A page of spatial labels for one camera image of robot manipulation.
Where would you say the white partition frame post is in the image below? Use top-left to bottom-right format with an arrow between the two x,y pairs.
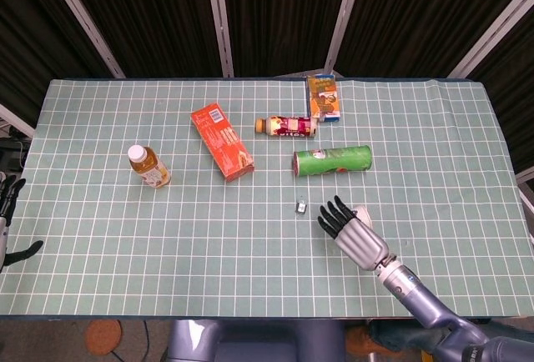
203,0 -> 235,78
447,0 -> 534,80
324,0 -> 368,76
41,0 -> 126,79

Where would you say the green grid tablecloth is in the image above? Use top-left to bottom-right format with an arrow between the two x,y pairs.
0,77 -> 534,322

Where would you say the Costa coffee bottle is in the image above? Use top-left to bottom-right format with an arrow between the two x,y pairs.
254,114 -> 318,139

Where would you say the dark pleated curtain panel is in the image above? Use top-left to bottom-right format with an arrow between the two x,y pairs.
469,30 -> 534,173
56,0 -> 223,79
219,0 -> 354,78
335,0 -> 534,78
0,0 -> 116,128

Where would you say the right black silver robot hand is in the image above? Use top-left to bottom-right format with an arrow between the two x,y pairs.
317,194 -> 393,272

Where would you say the green chips can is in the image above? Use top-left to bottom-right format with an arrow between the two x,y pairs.
292,144 -> 374,178

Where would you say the yellow tea bottle white cap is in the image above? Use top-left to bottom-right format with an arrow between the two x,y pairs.
127,144 -> 172,189

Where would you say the blue-grey robot torso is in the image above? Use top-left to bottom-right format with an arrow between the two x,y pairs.
166,319 -> 347,362

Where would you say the dark blue cloth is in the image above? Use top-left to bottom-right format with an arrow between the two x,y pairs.
366,319 -> 446,362

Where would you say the white paper cup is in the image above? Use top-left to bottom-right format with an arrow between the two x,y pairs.
351,204 -> 375,230

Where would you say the orange carton box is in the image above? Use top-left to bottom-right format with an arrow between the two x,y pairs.
190,102 -> 255,181

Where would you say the black equipment with cables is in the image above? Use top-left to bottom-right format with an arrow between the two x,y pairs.
0,126 -> 33,176

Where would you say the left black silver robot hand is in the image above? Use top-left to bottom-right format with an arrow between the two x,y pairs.
0,173 -> 44,274

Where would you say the blue orange snack box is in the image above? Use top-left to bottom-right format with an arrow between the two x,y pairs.
305,73 -> 342,123

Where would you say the round brown cork pad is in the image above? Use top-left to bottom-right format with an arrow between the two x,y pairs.
85,319 -> 124,355

